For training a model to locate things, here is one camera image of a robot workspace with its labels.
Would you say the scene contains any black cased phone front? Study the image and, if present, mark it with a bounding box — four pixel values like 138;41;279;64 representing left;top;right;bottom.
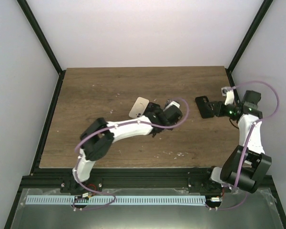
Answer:
195;95;214;119

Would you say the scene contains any black cased phone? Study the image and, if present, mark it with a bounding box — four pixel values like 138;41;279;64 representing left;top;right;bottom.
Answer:
195;95;214;119
144;102;161;114

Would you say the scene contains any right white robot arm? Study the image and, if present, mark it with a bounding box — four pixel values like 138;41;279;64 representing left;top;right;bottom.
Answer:
202;87;272;193

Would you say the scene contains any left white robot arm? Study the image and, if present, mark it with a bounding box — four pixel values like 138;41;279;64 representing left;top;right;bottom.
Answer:
71;100;183;193

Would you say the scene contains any beige cased phone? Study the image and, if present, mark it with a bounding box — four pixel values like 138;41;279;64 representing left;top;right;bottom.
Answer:
129;97;150;119

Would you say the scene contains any metal front panel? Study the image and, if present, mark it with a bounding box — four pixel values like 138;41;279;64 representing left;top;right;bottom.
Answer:
11;189;284;229

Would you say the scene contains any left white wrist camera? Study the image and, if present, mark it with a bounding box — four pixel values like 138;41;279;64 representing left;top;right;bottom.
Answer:
163;100;180;111

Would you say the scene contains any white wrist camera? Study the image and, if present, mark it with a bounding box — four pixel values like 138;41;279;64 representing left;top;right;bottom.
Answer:
221;87;235;105
163;100;180;111

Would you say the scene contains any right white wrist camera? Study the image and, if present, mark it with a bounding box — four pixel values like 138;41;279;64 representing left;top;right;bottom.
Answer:
221;87;235;105

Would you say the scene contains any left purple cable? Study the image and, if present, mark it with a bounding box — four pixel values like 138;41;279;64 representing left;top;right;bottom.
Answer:
74;97;190;191

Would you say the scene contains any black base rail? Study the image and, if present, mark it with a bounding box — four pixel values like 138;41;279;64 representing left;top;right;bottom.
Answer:
20;167;222;195

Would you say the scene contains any right black frame post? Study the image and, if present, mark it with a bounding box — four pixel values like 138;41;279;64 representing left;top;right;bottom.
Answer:
225;0;273;73

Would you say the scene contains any black frame post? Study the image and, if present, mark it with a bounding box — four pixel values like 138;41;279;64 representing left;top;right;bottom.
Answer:
17;0;63;75
225;0;273;73

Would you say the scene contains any light blue slotted cable duct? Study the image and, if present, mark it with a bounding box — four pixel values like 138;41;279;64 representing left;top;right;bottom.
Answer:
25;195;206;206

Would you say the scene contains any left black frame post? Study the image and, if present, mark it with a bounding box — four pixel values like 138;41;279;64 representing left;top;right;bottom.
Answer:
17;0;63;75

